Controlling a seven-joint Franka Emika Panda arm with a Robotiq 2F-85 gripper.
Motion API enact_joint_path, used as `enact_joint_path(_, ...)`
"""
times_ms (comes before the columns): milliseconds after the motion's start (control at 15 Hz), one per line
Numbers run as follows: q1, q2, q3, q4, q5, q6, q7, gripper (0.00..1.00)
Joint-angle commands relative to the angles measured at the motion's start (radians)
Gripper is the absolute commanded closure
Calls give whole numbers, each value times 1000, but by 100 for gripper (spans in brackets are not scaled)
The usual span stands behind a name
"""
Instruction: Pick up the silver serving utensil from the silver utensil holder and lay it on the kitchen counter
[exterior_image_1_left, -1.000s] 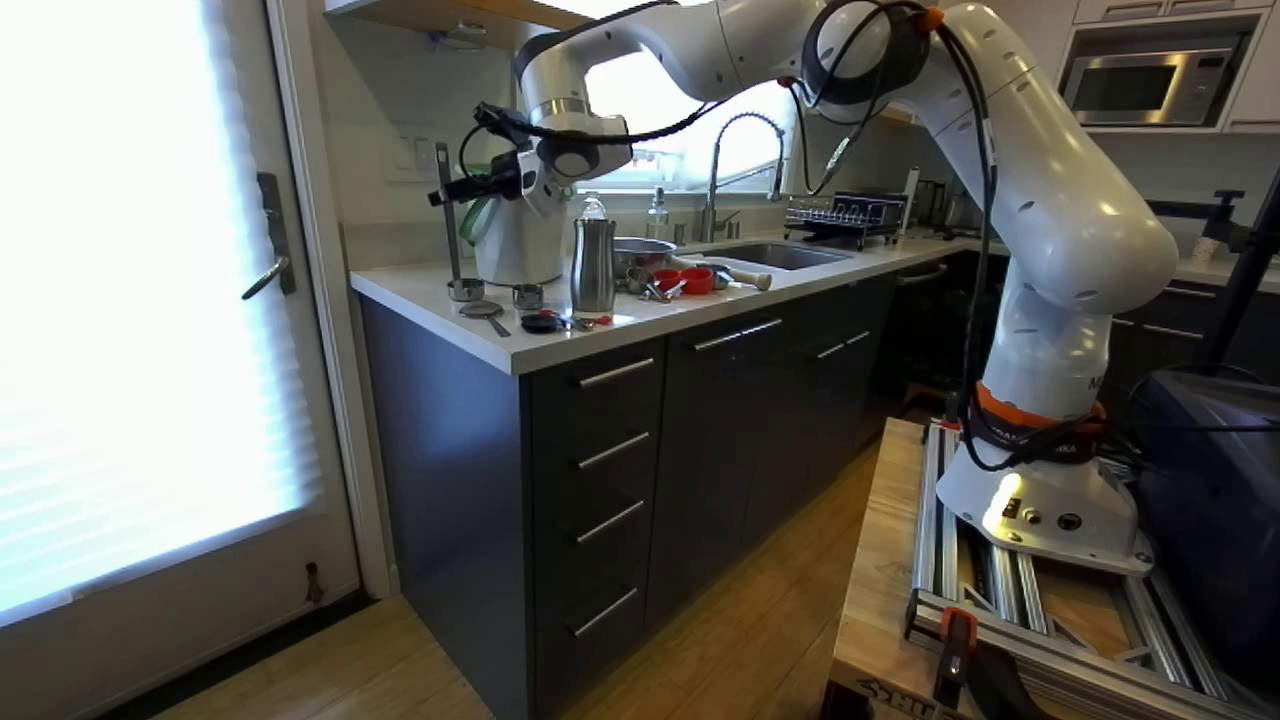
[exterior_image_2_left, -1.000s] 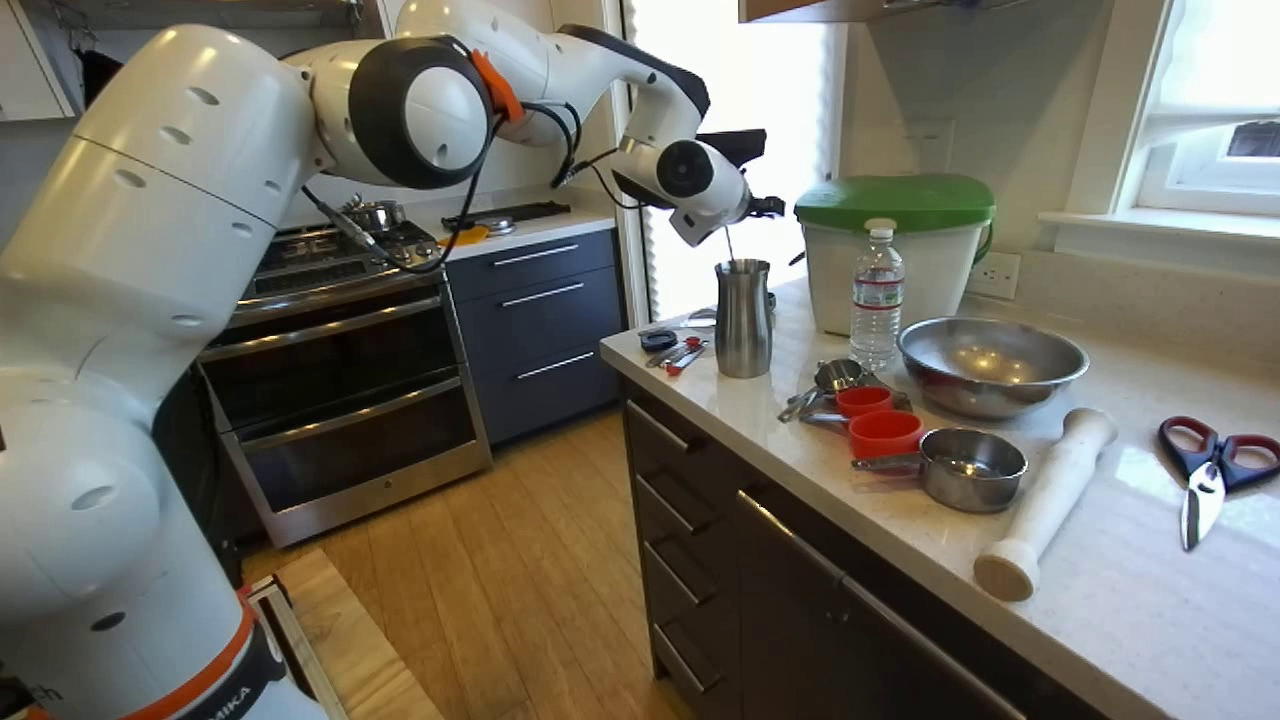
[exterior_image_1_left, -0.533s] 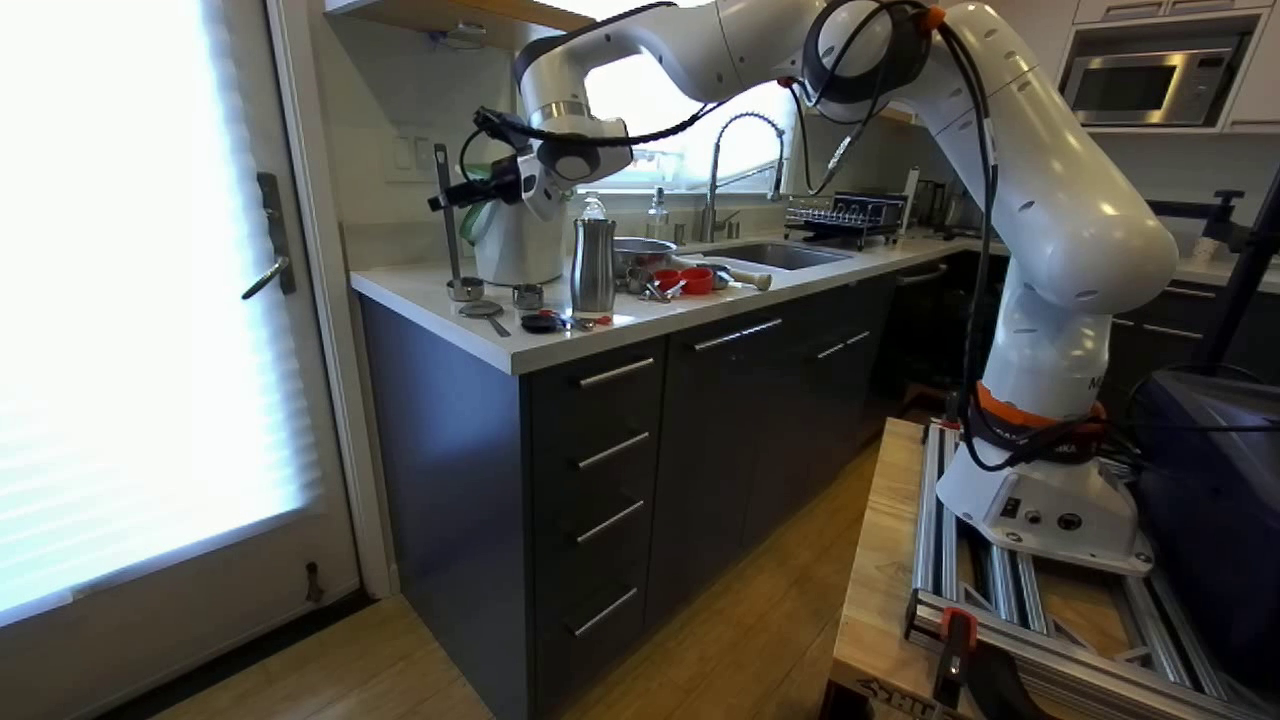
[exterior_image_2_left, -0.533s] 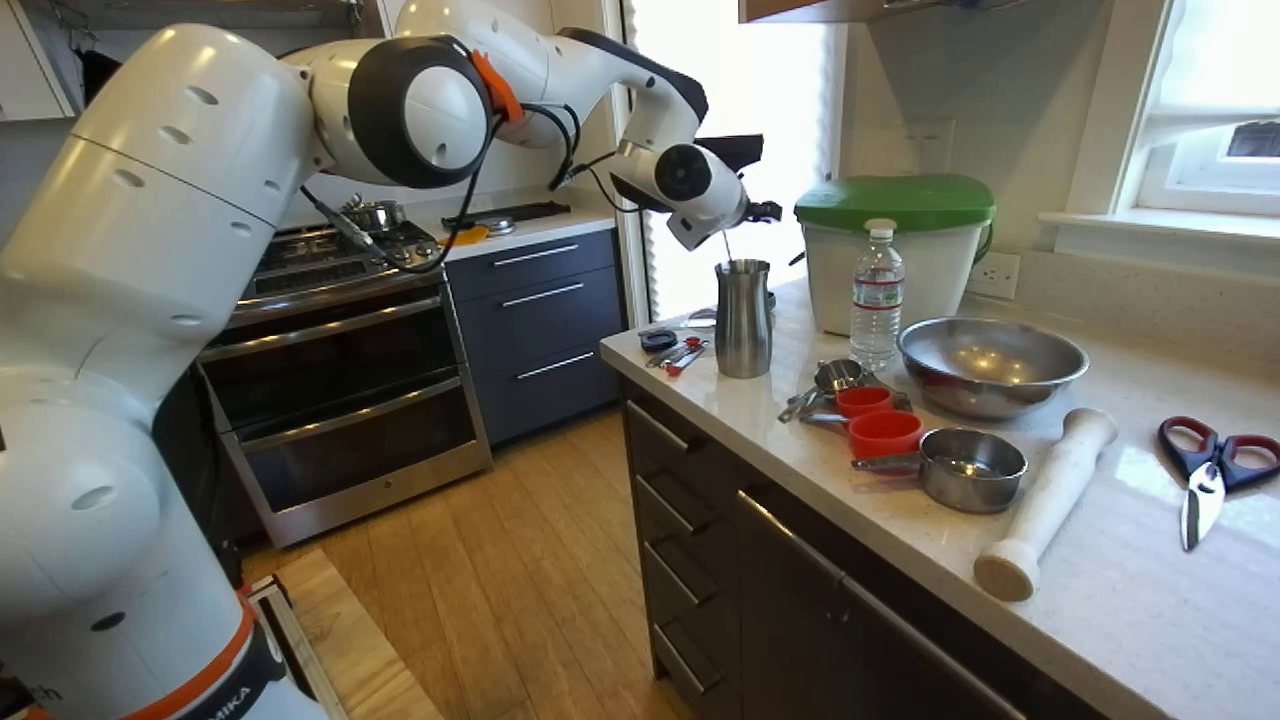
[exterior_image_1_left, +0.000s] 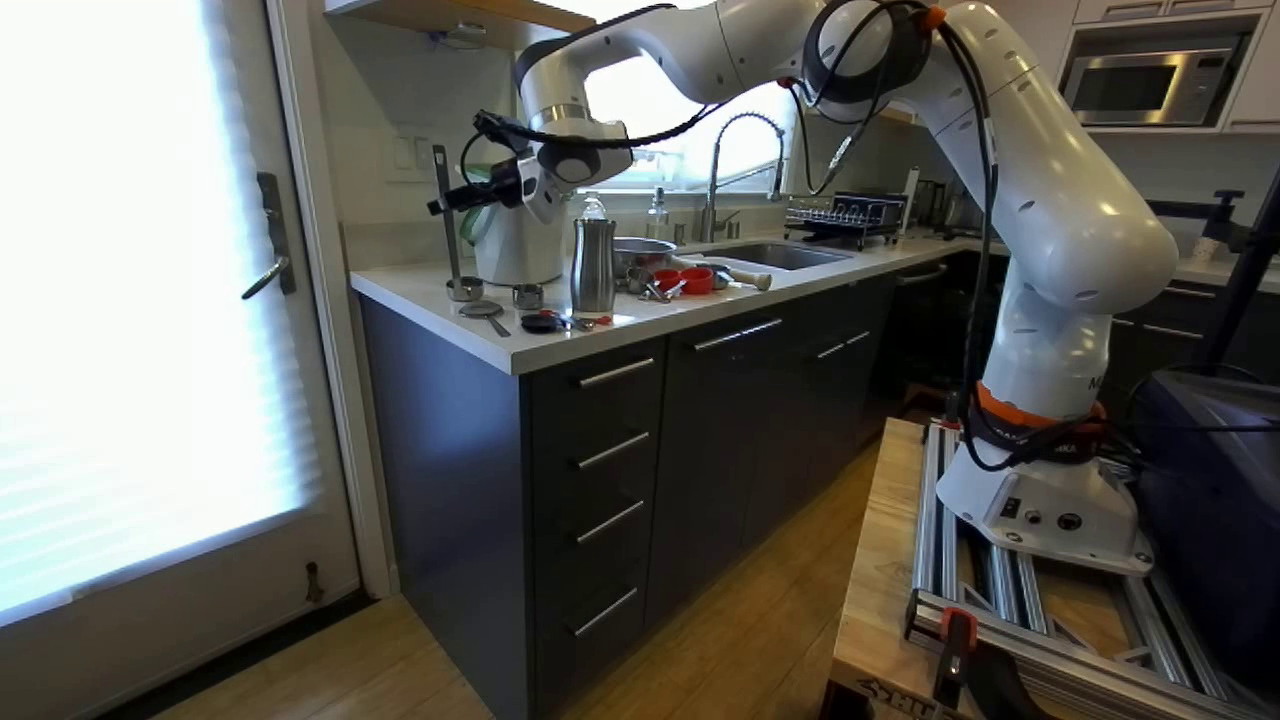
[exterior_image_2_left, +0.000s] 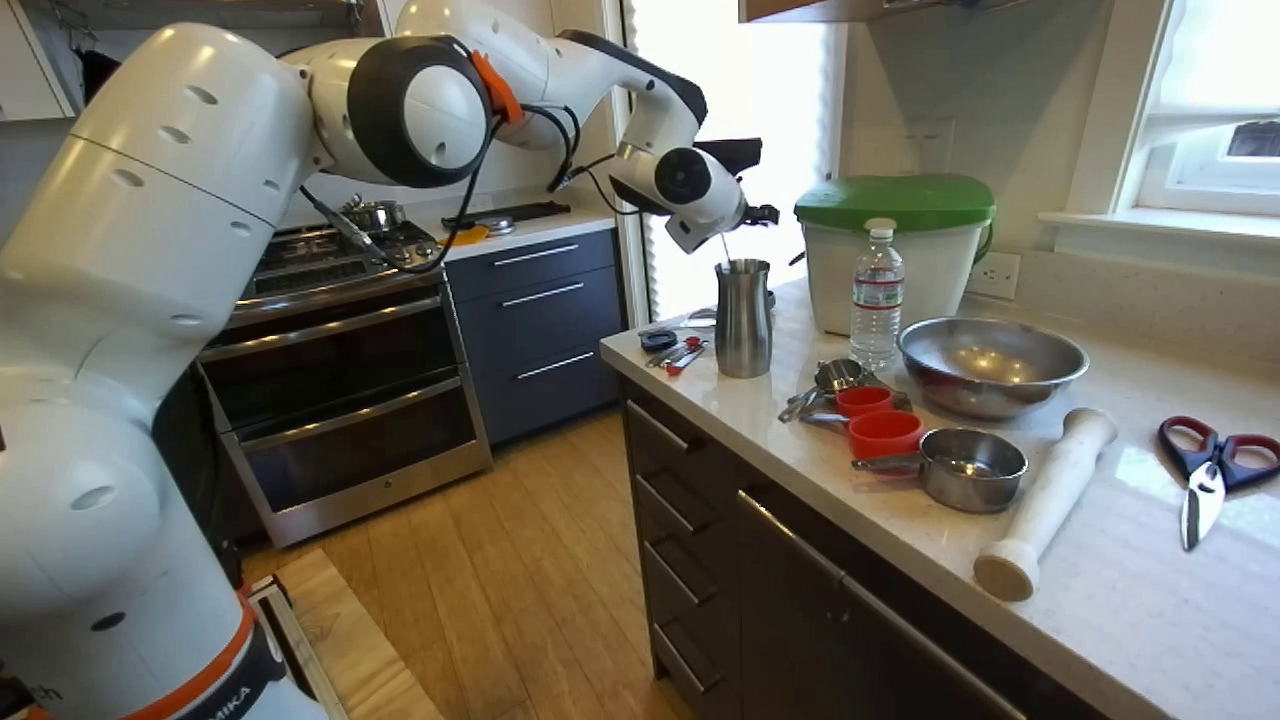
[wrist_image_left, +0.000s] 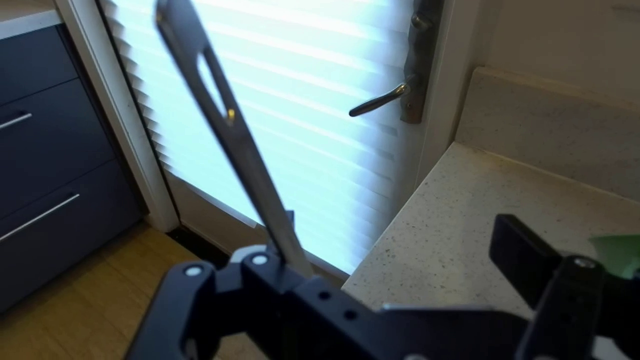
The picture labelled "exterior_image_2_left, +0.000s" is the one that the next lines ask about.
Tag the wooden cart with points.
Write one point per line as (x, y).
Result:
(362, 654)

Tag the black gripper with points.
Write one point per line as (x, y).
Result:
(761, 212)

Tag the clear plastic water bottle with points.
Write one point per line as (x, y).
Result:
(877, 302)

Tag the silver utensil holder cup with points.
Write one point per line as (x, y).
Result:
(745, 320)

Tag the blue drawer cabinet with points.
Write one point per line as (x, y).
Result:
(532, 335)

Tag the stainless steel oven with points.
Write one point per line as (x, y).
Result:
(344, 402)

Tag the white wall outlet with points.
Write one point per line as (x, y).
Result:
(993, 275)

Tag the large red measuring cup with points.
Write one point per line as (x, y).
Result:
(887, 435)

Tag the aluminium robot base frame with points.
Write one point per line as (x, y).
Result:
(276, 634)

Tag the small red measuring cup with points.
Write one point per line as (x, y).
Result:
(867, 397)

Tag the red silver measuring spoons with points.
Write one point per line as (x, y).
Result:
(683, 357)

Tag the large silver mixing bowl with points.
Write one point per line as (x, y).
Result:
(993, 365)

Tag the black measuring cup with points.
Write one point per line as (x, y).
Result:
(656, 340)

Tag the black hanging cloth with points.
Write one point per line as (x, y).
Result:
(85, 71)

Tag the kitchen window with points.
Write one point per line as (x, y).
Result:
(1215, 92)

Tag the silver measuring spoon set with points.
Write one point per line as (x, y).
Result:
(820, 393)

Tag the dark kitchen counter cabinet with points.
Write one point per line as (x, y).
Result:
(803, 624)

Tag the white bin green lid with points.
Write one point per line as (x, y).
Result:
(892, 265)

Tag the red black kitchen scissors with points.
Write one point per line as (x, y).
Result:
(1207, 467)

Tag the small silver measuring cup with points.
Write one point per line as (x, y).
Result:
(974, 472)

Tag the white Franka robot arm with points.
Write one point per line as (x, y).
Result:
(163, 265)

